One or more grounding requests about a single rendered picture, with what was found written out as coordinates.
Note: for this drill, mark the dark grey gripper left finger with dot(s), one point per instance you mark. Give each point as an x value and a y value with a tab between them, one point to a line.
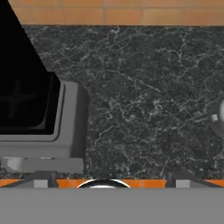
40	183

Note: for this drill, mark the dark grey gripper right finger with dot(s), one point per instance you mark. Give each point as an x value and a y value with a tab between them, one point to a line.
183	183

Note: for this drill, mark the grey round blender lid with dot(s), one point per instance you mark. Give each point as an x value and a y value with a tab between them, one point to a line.
218	119

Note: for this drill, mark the grey stove knob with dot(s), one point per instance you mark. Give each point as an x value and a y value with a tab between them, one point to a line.
12	164

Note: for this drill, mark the orange cupboard front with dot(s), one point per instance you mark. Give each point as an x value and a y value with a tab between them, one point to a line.
145	183

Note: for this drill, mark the grey stove with black hob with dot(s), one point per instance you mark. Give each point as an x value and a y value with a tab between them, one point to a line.
71	122

